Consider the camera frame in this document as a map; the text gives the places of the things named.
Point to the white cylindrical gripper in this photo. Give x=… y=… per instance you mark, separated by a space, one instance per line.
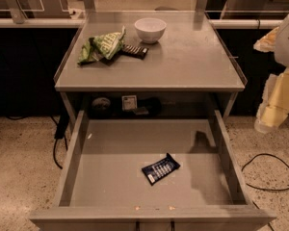
x=288 y=47

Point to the blue rxbar blueberry bar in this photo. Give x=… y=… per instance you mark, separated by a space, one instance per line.
x=159 y=170

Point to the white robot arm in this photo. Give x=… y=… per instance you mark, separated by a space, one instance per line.
x=281 y=52

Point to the grey cabinet counter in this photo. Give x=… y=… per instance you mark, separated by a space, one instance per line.
x=188 y=57

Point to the open grey top drawer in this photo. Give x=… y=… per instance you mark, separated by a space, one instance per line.
x=102 y=186

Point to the white ceramic bowl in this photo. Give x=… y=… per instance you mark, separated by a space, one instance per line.
x=150 y=30

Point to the dark brown snack bar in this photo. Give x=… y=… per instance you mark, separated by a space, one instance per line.
x=134 y=51

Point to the white label box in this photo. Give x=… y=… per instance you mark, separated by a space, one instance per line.
x=129 y=102

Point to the green chip bag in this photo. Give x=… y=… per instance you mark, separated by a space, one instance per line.
x=101 y=47

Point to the dark round object inside cabinet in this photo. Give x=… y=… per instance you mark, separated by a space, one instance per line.
x=101 y=106

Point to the black power adapter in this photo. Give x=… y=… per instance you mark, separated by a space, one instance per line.
x=61 y=126

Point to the white horizontal rail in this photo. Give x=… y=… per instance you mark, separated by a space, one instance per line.
x=76 y=23

